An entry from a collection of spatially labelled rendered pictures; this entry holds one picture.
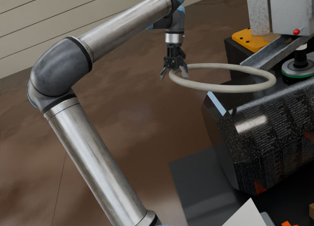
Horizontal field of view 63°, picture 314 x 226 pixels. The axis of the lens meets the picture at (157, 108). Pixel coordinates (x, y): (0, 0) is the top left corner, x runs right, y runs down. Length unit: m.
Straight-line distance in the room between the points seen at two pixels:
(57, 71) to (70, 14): 6.82
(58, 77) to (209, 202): 1.69
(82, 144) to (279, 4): 1.28
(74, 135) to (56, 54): 0.24
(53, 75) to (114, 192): 0.38
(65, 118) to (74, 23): 6.82
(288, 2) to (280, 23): 0.13
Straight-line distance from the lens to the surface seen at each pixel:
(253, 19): 2.54
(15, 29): 7.92
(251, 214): 0.87
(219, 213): 2.11
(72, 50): 0.73
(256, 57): 1.54
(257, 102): 1.68
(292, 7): 1.61
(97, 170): 0.80
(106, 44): 0.80
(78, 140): 0.80
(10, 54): 8.23
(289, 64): 1.88
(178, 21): 1.24
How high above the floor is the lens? 1.78
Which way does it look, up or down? 32 degrees down
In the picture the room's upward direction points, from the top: 22 degrees counter-clockwise
